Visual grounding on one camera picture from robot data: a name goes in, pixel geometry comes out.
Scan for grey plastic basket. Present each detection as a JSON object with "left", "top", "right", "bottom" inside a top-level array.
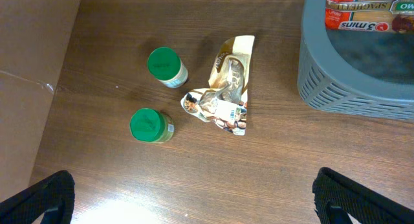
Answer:
[{"left": 297, "top": 0, "right": 413, "bottom": 120}]

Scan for brown white snack bag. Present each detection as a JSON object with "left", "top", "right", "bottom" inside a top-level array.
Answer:
[{"left": 180, "top": 35, "right": 255, "bottom": 136}]

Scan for green lid jar green contents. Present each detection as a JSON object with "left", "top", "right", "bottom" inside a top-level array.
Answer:
[{"left": 129, "top": 108, "right": 175, "bottom": 143}]

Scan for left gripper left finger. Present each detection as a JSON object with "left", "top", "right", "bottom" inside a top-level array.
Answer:
[{"left": 1, "top": 170, "right": 75, "bottom": 224}]

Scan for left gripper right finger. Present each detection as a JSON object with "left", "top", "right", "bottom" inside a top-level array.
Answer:
[{"left": 312, "top": 167, "right": 413, "bottom": 224}]

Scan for green lid jar white label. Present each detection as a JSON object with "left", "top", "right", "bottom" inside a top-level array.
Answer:
[{"left": 147, "top": 47, "right": 188, "bottom": 88}]

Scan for orange spaghetti packet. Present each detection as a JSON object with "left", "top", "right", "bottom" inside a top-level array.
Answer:
[{"left": 325, "top": 0, "right": 413, "bottom": 34}]

